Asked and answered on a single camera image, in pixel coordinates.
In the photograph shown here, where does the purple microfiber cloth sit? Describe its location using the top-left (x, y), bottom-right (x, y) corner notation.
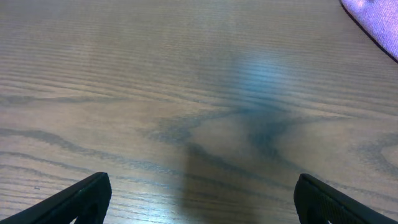
top-left (340, 0), bottom-right (397, 62)

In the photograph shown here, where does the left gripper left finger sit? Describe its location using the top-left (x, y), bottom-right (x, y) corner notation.
top-left (1, 172), bottom-right (112, 224)

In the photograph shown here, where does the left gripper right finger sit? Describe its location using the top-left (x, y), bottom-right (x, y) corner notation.
top-left (294, 174), bottom-right (397, 224)

